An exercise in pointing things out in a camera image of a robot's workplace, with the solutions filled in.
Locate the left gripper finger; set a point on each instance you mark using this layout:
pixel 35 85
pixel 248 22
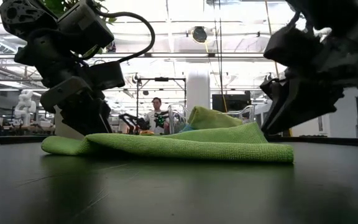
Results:
pixel 107 118
pixel 82 115

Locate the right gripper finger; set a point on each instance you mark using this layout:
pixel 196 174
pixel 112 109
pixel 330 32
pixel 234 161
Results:
pixel 273 88
pixel 303 99

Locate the yellow-green microfiber towel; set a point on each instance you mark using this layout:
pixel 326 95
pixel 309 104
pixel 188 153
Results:
pixel 213 119

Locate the green microfiber towel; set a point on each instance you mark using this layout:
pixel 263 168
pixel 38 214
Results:
pixel 182 146

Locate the black background robot arm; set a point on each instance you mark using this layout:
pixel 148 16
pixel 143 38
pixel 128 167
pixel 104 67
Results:
pixel 135 121

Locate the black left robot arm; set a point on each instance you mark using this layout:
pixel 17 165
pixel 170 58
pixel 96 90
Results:
pixel 26 15

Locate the white plant pot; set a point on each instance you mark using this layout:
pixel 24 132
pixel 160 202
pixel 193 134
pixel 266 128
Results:
pixel 62 129

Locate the clear plastic bin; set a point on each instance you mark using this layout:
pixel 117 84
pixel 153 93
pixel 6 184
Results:
pixel 250 112

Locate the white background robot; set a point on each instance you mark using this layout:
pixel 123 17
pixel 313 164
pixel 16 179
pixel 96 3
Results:
pixel 25 105

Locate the person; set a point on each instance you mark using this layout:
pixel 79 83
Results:
pixel 156 105

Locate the white round pillar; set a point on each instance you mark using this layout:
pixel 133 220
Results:
pixel 198 90

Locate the white wall box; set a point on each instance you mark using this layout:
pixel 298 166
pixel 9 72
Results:
pixel 320 123

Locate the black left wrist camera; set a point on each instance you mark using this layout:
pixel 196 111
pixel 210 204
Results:
pixel 107 74

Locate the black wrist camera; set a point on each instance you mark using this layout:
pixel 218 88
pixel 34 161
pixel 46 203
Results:
pixel 291 46
pixel 107 74

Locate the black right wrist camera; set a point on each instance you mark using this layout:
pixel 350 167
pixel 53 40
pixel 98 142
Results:
pixel 291 46

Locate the black metal frame rig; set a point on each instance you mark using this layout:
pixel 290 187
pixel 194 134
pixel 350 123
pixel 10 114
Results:
pixel 162 79

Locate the black ceiling camera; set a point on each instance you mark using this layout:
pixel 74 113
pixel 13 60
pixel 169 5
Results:
pixel 199 34

